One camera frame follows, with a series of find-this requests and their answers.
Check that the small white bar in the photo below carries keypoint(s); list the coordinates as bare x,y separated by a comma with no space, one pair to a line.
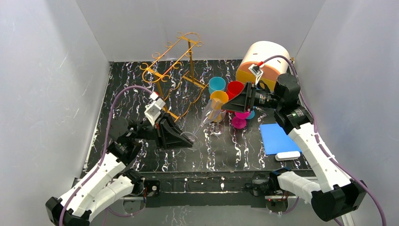
287,156

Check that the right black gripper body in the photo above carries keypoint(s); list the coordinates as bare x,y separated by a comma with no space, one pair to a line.
251,99

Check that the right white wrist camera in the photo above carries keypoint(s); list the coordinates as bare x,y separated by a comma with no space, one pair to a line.
256,70

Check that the teal blue wine glass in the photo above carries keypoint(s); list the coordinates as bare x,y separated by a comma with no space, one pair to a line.
251,115

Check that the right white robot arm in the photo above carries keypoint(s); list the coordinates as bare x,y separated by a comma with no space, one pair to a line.
335,194

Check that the red wine glass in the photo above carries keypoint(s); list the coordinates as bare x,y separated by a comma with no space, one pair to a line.
234,88

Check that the clear wine glass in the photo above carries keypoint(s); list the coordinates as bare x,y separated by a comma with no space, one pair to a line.
205,121
217,127

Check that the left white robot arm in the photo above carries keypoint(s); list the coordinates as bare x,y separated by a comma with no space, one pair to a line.
112,178

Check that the blue flat board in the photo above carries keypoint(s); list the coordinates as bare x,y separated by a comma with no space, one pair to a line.
275,140

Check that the magenta wine glass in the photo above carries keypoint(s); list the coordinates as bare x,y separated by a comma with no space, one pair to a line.
239,121

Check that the yellow wine glass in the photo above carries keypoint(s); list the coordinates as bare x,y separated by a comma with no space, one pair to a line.
217,99

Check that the light blue wine glass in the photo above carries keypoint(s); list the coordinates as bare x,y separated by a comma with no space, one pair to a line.
216,84

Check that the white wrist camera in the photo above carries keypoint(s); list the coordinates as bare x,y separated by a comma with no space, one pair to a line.
256,70
153,110

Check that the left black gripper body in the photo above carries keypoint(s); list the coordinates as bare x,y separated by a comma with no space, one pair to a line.
160,131

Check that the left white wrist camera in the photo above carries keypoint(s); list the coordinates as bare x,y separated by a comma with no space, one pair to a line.
153,110

